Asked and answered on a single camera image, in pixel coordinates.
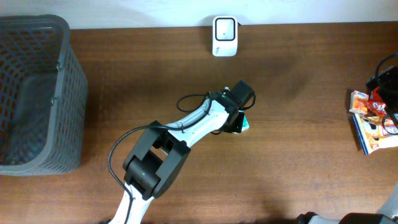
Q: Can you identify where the grey plastic mesh basket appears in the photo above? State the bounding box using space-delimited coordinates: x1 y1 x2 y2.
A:
1 15 88 176

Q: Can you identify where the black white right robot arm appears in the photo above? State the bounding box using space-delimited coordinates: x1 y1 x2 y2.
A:
294 62 397 224

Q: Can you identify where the orange tissue pack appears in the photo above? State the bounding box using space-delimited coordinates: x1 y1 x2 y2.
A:
349 90 369 115

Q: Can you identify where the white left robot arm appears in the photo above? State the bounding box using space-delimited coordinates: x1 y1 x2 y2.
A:
109 81 256 223

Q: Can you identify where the red Hacks candy bag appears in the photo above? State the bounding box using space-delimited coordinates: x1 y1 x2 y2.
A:
367 87 387 117

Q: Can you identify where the white barcode scanner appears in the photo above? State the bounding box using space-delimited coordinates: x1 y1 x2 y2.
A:
212 16 238 57

